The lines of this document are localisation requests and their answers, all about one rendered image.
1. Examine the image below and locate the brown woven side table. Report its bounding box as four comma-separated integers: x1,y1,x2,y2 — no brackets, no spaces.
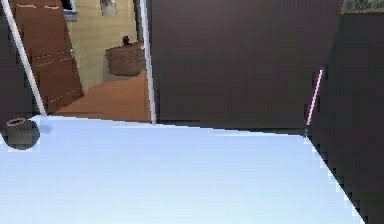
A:
105,41,147,78

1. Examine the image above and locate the pink thin rod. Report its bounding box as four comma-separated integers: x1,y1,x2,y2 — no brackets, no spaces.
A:
305,68,324,127

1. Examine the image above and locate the brown wooden cupboard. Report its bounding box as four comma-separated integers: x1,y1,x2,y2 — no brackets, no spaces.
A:
9,0,85,114

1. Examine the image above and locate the grey framed window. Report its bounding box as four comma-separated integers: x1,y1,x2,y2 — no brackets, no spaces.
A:
60,0,78,23

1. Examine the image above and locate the dark grey waste bin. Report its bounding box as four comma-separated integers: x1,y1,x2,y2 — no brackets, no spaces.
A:
4,117,41,151

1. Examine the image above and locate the grey wall mirror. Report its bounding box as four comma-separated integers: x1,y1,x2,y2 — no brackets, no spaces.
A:
100,0,118,17

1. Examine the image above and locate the framed green wall picture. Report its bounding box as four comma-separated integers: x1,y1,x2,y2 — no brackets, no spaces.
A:
341,0,384,14

